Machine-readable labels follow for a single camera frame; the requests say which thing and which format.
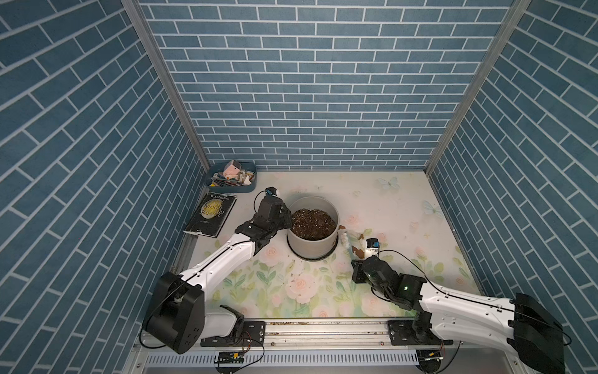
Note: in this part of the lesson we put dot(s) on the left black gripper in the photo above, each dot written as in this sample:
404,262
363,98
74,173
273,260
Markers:
286,216

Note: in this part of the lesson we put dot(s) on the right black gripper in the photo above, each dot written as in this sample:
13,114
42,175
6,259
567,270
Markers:
356,270

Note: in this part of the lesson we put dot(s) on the white ceramic pot with soil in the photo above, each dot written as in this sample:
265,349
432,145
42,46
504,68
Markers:
313,219

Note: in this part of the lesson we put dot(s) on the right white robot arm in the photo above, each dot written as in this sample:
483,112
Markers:
520,326

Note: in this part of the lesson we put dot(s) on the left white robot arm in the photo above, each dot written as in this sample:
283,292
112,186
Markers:
177,314

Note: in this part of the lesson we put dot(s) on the floral table mat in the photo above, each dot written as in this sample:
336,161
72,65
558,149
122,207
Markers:
398,208

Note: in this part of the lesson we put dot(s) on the black Moon and Sixpence book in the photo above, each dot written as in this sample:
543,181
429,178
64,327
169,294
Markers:
210,216

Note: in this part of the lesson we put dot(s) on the teal plastic storage bin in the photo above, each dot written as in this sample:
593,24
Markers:
244,183

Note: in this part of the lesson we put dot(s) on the green circuit board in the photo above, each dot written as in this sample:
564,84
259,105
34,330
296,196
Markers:
229,358

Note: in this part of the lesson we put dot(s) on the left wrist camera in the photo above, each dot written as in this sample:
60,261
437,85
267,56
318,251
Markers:
271,191

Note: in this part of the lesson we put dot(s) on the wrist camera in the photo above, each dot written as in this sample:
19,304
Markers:
372,247
271,191

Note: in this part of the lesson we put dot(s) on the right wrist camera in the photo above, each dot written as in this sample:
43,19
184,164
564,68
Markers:
372,247

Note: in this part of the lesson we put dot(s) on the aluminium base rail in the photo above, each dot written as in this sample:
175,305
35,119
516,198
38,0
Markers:
359,346

